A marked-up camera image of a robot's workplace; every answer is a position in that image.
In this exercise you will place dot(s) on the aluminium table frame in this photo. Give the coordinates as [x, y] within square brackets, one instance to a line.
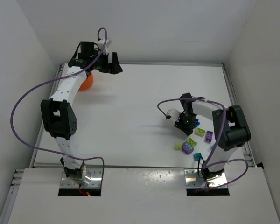
[122, 130]

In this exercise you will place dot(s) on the purple flower lego piece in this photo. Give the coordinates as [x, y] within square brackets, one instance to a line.
[187, 148]

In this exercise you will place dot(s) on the blue lego piece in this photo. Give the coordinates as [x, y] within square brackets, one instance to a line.
[197, 123]

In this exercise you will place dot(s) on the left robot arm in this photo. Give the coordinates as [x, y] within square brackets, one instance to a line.
[58, 116]

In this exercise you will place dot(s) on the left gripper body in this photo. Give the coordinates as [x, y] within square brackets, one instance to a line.
[108, 66]

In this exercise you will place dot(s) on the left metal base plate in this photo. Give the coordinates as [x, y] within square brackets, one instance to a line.
[92, 180]

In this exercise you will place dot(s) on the lime green lego brick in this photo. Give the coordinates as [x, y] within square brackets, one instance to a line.
[191, 142]
[200, 132]

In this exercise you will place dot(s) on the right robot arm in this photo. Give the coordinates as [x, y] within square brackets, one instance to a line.
[230, 130]

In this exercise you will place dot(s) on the orange divided container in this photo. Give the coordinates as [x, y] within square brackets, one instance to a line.
[87, 83]

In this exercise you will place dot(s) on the metal base plate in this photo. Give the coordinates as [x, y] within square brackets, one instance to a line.
[194, 181]
[92, 180]

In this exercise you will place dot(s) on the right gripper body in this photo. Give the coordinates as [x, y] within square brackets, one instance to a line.
[185, 126]

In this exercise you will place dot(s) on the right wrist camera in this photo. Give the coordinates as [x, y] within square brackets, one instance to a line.
[173, 114]

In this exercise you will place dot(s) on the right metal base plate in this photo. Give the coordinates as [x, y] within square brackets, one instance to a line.
[194, 181]

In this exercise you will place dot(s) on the purple lego brick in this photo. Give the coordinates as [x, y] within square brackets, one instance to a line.
[208, 137]

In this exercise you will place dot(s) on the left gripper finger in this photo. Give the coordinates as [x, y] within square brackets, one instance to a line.
[115, 66]
[105, 70]

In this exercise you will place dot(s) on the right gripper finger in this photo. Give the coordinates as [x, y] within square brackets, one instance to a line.
[178, 125]
[189, 131]

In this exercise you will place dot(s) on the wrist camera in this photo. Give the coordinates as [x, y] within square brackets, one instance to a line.
[173, 114]
[103, 44]

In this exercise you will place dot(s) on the light green lego brick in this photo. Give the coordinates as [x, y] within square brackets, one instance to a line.
[178, 146]

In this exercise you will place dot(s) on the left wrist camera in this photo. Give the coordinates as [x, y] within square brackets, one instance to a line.
[103, 44]

